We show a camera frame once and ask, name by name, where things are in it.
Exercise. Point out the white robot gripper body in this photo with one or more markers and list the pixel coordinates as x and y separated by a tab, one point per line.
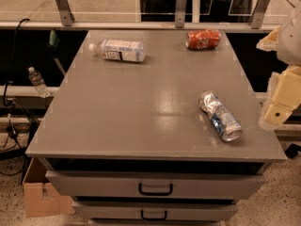
291	42

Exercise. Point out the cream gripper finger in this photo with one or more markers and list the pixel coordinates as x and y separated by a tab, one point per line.
269	42
283	98

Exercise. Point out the silver blue redbull can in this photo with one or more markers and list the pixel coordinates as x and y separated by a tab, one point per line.
225	124

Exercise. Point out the clear plastic water bottle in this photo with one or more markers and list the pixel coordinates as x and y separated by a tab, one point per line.
119	50

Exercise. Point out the lower grey drawer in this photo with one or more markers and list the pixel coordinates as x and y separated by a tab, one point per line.
154	211

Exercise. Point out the grey drawer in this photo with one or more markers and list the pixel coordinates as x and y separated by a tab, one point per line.
154	211
154	185

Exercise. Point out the small water bottle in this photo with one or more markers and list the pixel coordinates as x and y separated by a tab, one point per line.
38	82

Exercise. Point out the upper grey drawer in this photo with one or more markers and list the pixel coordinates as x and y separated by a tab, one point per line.
154	185

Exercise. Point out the brown cardboard box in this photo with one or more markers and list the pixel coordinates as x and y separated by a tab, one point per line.
41	199

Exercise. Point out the right metal bracket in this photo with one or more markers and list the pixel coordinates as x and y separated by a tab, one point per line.
256	19

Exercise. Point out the metal bracket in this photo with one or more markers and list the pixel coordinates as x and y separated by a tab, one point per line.
65	13
256	19
180	9

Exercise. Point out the middle metal bracket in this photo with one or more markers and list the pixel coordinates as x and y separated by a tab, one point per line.
180	9

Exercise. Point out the left metal bracket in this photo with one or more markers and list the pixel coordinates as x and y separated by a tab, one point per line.
65	13

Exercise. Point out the green handled tool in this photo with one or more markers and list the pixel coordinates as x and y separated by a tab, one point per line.
52	46

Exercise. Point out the grey metal rail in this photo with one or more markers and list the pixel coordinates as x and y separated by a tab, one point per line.
19	91

